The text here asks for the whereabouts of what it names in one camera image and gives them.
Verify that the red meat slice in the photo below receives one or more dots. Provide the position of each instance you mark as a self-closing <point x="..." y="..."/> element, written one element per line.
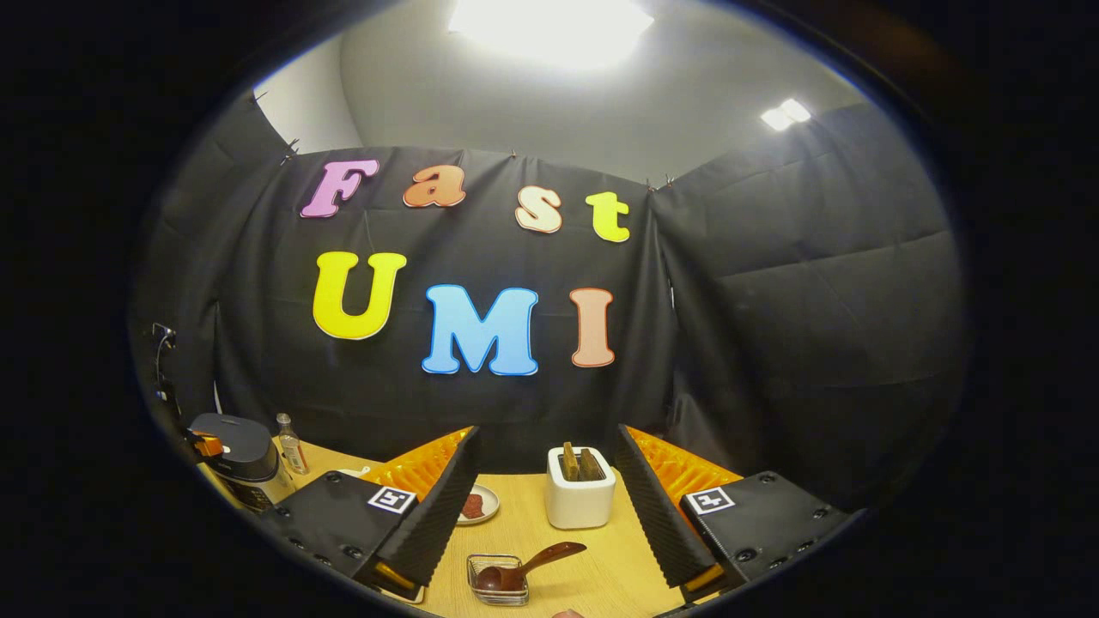
<point x="472" y="506"/>

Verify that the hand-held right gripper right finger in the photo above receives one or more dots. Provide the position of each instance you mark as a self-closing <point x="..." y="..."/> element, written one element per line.
<point x="657" y="515"/>

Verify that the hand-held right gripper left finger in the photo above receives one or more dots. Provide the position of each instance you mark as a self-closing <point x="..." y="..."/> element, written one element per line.
<point x="438" y="515"/>

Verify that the small clear glass bottle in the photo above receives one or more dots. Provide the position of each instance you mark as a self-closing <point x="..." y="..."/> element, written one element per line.
<point x="293" y="451"/>

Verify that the brown wooden spoon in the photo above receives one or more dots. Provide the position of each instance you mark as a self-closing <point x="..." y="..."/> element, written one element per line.
<point x="537" y="560"/>

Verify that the round white plate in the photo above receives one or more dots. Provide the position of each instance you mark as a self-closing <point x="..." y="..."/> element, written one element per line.
<point x="489" y="506"/>

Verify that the large ceiling light panel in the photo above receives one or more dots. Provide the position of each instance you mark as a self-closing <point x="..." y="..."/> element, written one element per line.
<point x="549" y="26"/>

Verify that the small ceiling light panel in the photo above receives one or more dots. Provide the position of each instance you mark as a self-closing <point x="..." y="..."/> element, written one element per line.
<point x="786" y="114"/>

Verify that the black backdrop cloth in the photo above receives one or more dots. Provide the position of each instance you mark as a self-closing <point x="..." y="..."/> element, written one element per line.
<point x="773" y="326"/>

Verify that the dark grey rice cooker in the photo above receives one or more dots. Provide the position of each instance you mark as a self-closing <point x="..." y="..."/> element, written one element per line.
<point x="245" y="451"/>

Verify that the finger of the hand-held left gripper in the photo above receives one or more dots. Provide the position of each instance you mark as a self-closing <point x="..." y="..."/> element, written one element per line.
<point x="209" y="445"/>

